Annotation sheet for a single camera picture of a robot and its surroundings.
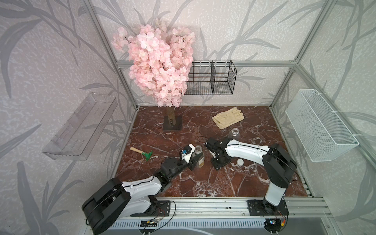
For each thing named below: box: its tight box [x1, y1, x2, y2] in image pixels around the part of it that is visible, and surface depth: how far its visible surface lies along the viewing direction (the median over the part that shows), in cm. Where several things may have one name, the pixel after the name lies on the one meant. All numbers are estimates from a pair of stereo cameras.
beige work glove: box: [211, 107, 245, 130], surface depth 114 cm
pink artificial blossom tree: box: [113, 20, 196, 126], surface depth 66 cm
